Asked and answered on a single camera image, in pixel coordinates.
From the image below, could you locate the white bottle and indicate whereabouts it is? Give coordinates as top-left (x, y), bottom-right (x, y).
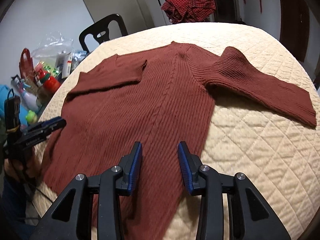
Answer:
top-left (18, 82), bottom-right (42, 113)

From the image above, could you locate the red gift bag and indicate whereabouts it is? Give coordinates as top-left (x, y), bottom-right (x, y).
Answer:
top-left (19, 48), bottom-right (35, 81)

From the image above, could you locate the red reindeer thermos bottle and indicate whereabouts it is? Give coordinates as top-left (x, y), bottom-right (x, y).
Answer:
top-left (35, 68), bottom-right (61, 94)

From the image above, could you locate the maroon knit sweater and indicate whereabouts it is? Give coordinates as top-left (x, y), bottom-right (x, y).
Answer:
top-left (42, 42), bottom-right (317, 239)

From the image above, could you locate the red plaid shirt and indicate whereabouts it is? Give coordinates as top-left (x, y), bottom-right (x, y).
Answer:
top-left (161, 0), bottom-right (216, 24)

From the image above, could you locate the person's left hand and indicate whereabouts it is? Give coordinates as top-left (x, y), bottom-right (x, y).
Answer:
top-left (4, 148), bottom-right (41, 180)

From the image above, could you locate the grey cabinet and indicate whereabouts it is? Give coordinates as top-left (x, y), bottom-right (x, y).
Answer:
top-left (83, 0), bottom-right (167, 34)

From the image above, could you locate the clear plastic bag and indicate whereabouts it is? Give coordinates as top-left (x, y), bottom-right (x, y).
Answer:
top-left (31, 31), bottom-right (73, 67)

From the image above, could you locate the dark wooden door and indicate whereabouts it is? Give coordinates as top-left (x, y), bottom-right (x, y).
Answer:
top-left (279, 0), bottom-right (310, 62)

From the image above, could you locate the black chair behind table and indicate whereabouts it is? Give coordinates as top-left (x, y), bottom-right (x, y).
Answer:
top-left (79, 14), bottom-right (128, 53)

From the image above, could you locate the cream quilted table cover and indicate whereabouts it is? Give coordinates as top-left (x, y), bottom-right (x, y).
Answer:
top-left (41, 22), bottom-right (319, 239)

